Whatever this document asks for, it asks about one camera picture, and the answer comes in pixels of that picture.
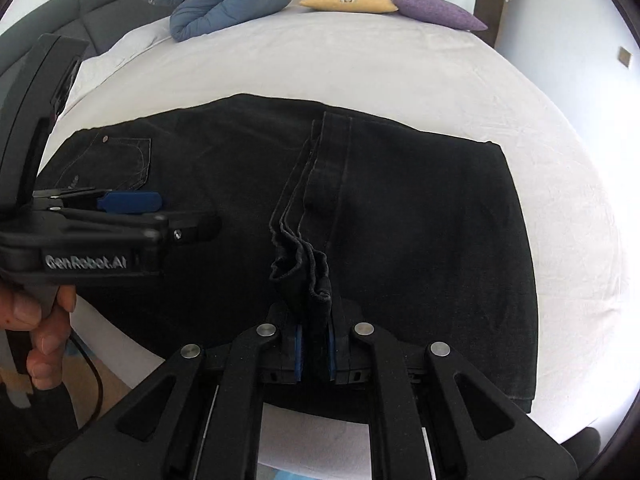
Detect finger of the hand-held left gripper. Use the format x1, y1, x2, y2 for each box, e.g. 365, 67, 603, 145
50, 207, 223, 248
32, 186, 165, 217

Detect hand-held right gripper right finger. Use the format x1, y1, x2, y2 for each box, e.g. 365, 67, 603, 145
327, 301, 578, 480

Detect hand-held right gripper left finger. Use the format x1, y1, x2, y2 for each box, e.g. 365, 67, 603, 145
47, 305, 302, 480

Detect black denim pants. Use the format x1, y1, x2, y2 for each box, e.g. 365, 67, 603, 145
37, 92, 540, 416

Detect person's left hand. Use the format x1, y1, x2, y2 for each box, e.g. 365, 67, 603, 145
0, 285, 77, 389

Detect white pillow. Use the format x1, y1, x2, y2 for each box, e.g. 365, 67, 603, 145
65, 15, 175, 111

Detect grey padded headboard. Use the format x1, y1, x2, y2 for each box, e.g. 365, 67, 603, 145
0, 0, 171, 78

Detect bed with white sheet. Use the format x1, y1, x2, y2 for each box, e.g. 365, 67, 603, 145
40, 2, 637, 471

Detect purple cushion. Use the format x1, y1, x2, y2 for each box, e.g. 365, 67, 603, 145
390, 0, 489, 32

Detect brown door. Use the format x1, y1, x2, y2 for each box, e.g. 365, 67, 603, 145
475, 0, 517, 48

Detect black cable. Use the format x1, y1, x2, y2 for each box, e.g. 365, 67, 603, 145
64, 332, 104, 431

